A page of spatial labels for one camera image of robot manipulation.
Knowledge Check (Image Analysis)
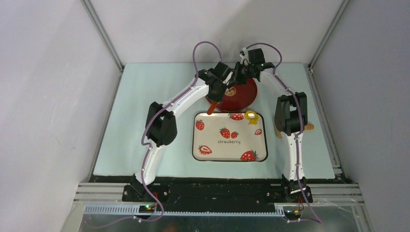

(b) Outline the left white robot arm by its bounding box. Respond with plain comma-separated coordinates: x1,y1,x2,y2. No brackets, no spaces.
134,62,234,201

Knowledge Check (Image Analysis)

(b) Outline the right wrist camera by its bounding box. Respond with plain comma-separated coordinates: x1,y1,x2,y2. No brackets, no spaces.
240,47,249,66

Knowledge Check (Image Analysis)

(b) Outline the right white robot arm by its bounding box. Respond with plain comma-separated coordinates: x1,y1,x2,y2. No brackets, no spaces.
232,47,308,202

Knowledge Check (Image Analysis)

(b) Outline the orange handled spatula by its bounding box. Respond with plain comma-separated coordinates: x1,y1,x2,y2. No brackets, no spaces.
206,85,228,115

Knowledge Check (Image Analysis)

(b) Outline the strawberry print tray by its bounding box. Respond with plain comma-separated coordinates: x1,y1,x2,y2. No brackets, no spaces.
192,111,268,162

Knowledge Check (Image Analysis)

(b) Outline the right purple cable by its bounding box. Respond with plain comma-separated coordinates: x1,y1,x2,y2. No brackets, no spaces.
245,43,322,224

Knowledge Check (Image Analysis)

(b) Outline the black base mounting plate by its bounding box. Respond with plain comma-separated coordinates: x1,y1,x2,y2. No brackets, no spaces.
122,177,313,212

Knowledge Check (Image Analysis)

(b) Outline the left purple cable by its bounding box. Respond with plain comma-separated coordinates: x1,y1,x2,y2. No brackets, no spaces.
141,41,223,193

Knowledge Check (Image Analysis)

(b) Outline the round red plate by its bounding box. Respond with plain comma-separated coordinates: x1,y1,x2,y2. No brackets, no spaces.
205,79,258,113

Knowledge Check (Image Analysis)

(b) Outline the grey slotted cable duct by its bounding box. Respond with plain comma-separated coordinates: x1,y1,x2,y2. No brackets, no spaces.
84,204,285,217

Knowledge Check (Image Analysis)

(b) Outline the purple cable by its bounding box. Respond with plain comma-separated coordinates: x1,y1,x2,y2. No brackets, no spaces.
141,41,223,193
245,43,322,224

